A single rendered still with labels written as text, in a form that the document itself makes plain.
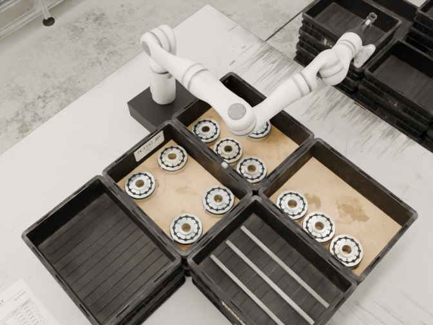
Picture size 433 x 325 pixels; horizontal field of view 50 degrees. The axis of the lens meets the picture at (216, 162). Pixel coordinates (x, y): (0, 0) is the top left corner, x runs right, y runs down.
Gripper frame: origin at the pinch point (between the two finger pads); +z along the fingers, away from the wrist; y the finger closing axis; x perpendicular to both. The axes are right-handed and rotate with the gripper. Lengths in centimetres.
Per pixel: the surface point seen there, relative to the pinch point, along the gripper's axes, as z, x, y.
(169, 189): -71, -16, 49
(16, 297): -120, -31, 80
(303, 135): -34.7, 7.5, 25.4
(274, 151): -40, 3, 35
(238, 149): -48, -7, 37
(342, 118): -2.2, 16.4, 35.5
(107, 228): -92, -22, 56
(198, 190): -66, -8, 45
